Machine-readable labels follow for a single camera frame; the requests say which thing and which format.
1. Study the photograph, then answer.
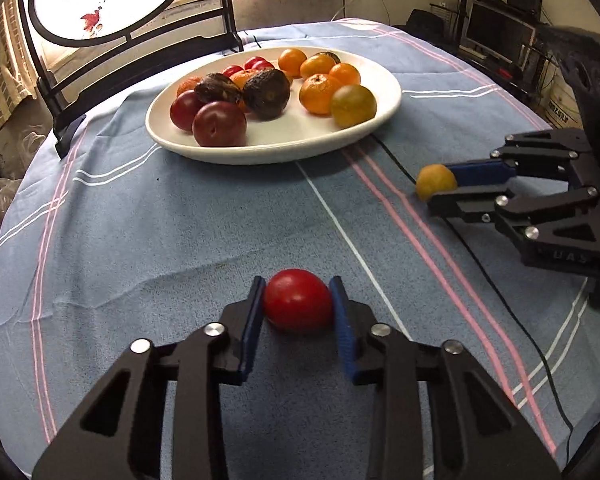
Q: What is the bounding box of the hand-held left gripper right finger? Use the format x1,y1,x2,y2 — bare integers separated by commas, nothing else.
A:
328,275,563,480

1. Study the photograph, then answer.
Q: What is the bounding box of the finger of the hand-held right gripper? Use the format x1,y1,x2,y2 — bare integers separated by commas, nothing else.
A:
445,129,595,189
426,186,600,267

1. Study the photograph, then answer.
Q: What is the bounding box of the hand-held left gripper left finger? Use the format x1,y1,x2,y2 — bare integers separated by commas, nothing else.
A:
31,275,267,480

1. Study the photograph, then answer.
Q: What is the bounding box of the small yellowish mandarin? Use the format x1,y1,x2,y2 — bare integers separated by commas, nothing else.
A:
416,164,457,202

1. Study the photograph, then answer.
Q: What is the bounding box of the large red tomato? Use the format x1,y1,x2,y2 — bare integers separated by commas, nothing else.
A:
263,268,335,333

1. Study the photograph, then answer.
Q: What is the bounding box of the greenish orange mandarin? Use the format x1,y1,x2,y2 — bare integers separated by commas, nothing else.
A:
330,84,378,129

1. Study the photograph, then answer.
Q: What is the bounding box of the white round plate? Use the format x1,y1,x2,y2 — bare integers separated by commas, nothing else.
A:
145,46,402,166

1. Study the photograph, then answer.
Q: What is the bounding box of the dark red plum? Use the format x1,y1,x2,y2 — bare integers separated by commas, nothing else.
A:
192,101,247,148
169,90,206,132

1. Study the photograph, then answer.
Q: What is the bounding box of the dark avocado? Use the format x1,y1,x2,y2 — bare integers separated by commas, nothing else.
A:
242,67,291,121
194,73,243,105

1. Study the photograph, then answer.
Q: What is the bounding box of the black media stand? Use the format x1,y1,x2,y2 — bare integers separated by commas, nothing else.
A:
452,0,563,93

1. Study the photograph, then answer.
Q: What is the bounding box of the computer monitor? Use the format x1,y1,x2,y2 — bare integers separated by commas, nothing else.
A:
462,0,537,59

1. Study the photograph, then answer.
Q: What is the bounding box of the clear plastic bag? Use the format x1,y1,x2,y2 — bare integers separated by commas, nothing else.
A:
0,177,24,229

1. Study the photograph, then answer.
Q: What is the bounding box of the beige checked curtain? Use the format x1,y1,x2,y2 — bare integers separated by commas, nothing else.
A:
0,0,37,111

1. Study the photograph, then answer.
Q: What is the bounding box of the black cable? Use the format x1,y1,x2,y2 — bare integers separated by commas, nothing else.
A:
250,32,578,473

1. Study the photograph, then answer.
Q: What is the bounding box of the white cable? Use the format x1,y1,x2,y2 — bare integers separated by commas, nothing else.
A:
330,0,382,22

